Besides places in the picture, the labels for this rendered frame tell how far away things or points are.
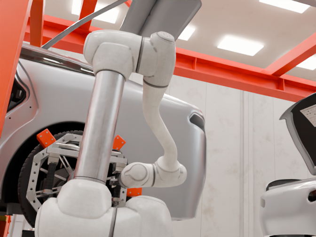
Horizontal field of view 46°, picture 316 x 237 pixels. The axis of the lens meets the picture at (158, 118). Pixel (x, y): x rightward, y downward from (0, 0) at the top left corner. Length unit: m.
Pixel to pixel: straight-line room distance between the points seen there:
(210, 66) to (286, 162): 7.26
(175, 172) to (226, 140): 9.88
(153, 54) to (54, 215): 0.61
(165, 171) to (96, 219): 0.61
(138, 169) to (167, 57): 0.51
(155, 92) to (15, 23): 1.13
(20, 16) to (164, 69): 1.18
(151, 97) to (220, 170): 9.86
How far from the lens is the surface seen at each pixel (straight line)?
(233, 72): 5.81
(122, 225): 1.07
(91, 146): 1.14
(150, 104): 1.39
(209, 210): 10.85
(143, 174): 1.55
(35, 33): 4.26
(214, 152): 11.21
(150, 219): 1.08
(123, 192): 2.21
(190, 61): 5.53
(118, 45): 1.27
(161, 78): 1.32
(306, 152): 5.52
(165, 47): 1.28
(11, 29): 2.23
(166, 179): 1.62
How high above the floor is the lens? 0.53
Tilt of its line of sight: 20 degrees up
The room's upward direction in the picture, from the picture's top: 5 degrees clockwise
